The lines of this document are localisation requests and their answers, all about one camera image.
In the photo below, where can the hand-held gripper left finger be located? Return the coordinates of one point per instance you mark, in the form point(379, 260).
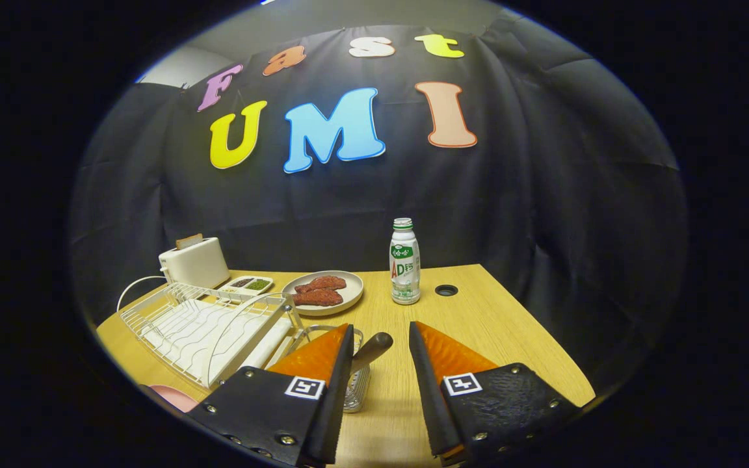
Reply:
point(339, 390)

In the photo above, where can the brown toast slice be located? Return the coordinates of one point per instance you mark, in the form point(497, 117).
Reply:
point(189, 241)

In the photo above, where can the white divided dish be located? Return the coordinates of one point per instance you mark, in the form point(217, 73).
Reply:
point(244, 292)

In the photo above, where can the white toaster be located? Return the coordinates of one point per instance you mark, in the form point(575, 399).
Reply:
point(196, 263)

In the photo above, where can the red meat slice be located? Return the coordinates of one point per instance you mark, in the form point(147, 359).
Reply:
point(317, 298)
point(322, 283)

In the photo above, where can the black backdrop cloth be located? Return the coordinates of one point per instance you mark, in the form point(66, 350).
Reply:
point(511, 195)

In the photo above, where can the white drip tray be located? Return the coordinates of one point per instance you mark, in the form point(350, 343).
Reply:
point(179, 331)

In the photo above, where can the pink plate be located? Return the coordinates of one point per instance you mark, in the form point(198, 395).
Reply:
point(176, 398)

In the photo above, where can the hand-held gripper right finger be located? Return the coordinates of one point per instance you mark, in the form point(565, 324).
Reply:
point(426, 396)

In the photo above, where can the beige plate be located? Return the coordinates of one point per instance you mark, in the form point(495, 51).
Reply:
point(354, 289)

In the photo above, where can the pile of dark red beans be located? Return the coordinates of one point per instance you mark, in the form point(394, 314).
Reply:
point(241, 283)

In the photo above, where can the pile of green beans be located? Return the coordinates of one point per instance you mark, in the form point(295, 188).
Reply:
point(258, 285)

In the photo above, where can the white green drink bottle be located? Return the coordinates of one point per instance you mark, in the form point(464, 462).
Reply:
point(405, 273)

